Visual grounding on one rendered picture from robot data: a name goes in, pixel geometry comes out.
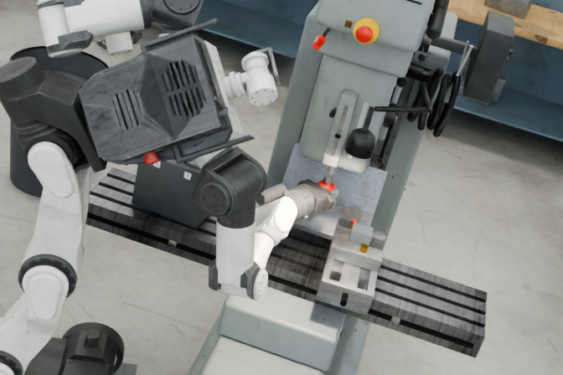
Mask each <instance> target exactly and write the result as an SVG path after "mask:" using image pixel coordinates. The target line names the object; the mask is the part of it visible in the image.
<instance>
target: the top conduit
mask: <svg viewBox="0 0 563 375"><path fill-rule="evenodd" d="M449 1H450V0H436V2H435V5H434V8H433V10H432V13H431V15H430V17H429V20H428V23H427V30H426V36H427V37H428V38H429V39H438V38H439V37H440V36H441V33H442V27H443V24H444V20H445V17H446V13H447V7H448V4H449Z"/></svg>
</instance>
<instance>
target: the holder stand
mask: <svg viewBox="0 0 563 375"><path fill-rule="evenodd" d="M201 172H202V170H201V169H200V168H199V166H198V165H197V164H196V162H195V161H192V162H188V161H186V162H181V163H179V164H177V162H176V159H173V160H167V161H165V162H162V161H159V162H156V163H153V164H151V165H145V164H144V163H140V164H139V165H138V166H137V175H136V181H135V186H134V191H133V196H132V203H134V204H136V205H138V206H140V207H143V208H146V209H148V210H151V211H153V212H155V213H159V214H161V215H163V216H165V217H168V218H171V219H173V220H175V221H178V222H180V223H183V224H186V225H188V226H190V227H192V228H195V229H196V228H197V227H198V226H199V225H200V224H201V223H202V222H203V221H204V220H205V219H206V218H207V216H208V215H209V213H207V212H206V211H204V210H203V209H202V208H201V207H200V206H199V205H197V204H196V203H195V202H194V201H193V199H192V193H193V191H194V188H195V186H196V183H197V181H198V179H199V176H200V173H201Z"/></svg>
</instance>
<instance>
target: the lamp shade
mask: <svg viewBox="0 0 563 375"><path fill-rule="evenodd" d="M374 149H375V136H374V134H373V133H372V132H371V131H370V130H367V131H364V130H363V128H357V129H354V130H353V131H352V132H351V133H350V135H349V136H348V138H347V141H346V144H345V147H344V150H345V151H346V152H347V153H348V154H349V155H351V156H352V157H357V158H360V159H369V158H371V157H372V156H373V153H374Z"/></svg>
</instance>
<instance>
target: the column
mask: <svg viewBox="0 0 563 375"><path fill-rule="evenodd" d="M317 6H318V3H317V4H316V6H315V7H314V8H313V10H312V11H311V12H310V13H309V14H308V16H307V19H306V22H305V26H304V29H303V32H302V38H301V42H300V45H299V49H298V52H297V58H296V62H295V65H294V69H293V71H292V77H291V81H290V84H289V88H288V92H287V97H286V101H285V105H284V108H283V112H282V114H281V120H280V124H279V127H278V131H277V134H276V140H275V144H274V147H273V151H272V154H271V160H270V163H269V167H268V170H267V174H266V175H267V185H266V189H268V188H271V187H274V186H276V185H277V184H280V183H282V181H283V178H284V176H285V173H286V170H287V166H288V163H289V160H290V157H291V154H292V150H293V147H294V145H295V142H296V143H300V140H301V139H299V138H300V136H301V135H302V131H303V127H304V124H305V121H306V118H307V112H308V108H309V106H310V102H311V99H312V93H313V90H314V86H315V84H316V80H317V77H318V71H319V68H320V65H321V62H322V58H323V54H321V53H319V52H318V51H317V50H316V49H314V48H313V47H312V44H313V42H314V40H315V38H316V37H317V36H318V35H319V31H320V28H321V25H319V24H317V22H316V21H315V13H316V10H317ZM456 26H457V15H456V14H455V13H452V12H448V11H447V13H446V17H445V20H444V24H443V27H442V33H441V36H444V37H448V38H450V39H454V34H455V30H456ZM419 54H421V51H418V50H417V51H416V52H415V55H414V57H413V56H412V60H411V62H414V63H417V64H422V65H425V66H427V67H430V68H432V71H430V70H429V71H430V73H431V77H432V76H433V74H434V73H435V71H436V69H438V68H441V69H443V74H442V75H441V76H440V78H439V80H438V81H439V84H438V86H437V88H436V90H435V93H434V95H433V97H432V100H431V107H433V104H434V102H435V100H436V96H437V94H438V91H439V89H440V85H441V82H442V77H443V76H444V74H445V72H446V69H447V65H448V62H449V59H450V54H451V51H449V50H446V49H441V48H438V47H436V46H432V45H430V47H429V49H428V52H427V53H424V54H425V55H426V60H425V61H423V62H421V61H420V60H419V59H418V55H419ZM406 78H407V81H408V82H407V85H406V86H405V87H402V89H403V91H402V94H401V97H400V101H399V104H398V105H399V107H411V106H412V105H413V102H414V101H415V98H416V96H417V93H418V90H419V87H420V81H419V80H414V79H412V78H409V77H406ZM430 80H431V78H430ZM430 80H429V82H430ZM408 113H409V112H398V114H399V115H398V118H397V121H396V122H395V124H394V128H393V131H392V133H391V136H390V140H389V143H388V146H387V148H386V151H385V156H384V159H383V160H384V161H385V166H384V167H383V168H382V169H380V170H382V171H385V172H387V176H386V179H385V183H384V186H383V188H382V191H381V194H380V198H379V201H378V203H377V206H376V209H375V211H374V217H373V219H372V222H371V225H370V227H373V228H374V229H376V230H379V231H382V232H385V236H386V238H385V243H386V240H387V238H388V235H389V232H390V228H391V226H392V224H393V221H394V218H395V214H396V211H397V209H398V207H399V204H400V200H401V197H402V194H403V192H404V191H405V185H406V183H407V180H408V177H409V175H410V172H411V168H412V165H413V163H414V161H415V158H416V153H417V151H418V148H419V146H420V144H421V139H422V137H423V134H424V131H425V129H426V125H425V128H424V130H422V131H420V130H418V128H417V125H418V120H419V114H420V113H419V114H418V116H417V118H416V119H415V120H414V121H412V122H410V121H408V120H407V116H408ZM429 114H430V113H428V115H427V118H428V116H429ZM427 118H426V121H427ZM384 141H385V139H384V140H383V141H378V143H376V147H375V149H374V153H373V156H372V162H371V163H370V164H369V167H374V160H375V159H377V158H379V157H380V152H381V149H382V146H383V144H384ZM374 168H375V167H374ZM266 189H265V190H266ZM384 247H385V244H384ZM384 247H383V249H384ZM383 249H382V250H383ZM358 321H359V318H358V317H355V316H351V315H348V314H346V317H345V319H344V323H343V328H342V331H341V332H342V334H341V336H340V337H339V339H338V344H337V346H336V349H335V352H334V354H333V359H332V361H331V364H330V367H329V369H328V370H327V371H324V373H323V375H339V374H340V372H341V369H342V366H343V362H344V360H345V358H346V355H347V352H348V349H349V345H350V342H351V341H352V338H353V335H354V332H355V331H356V326H357V324H358Z"/></svg>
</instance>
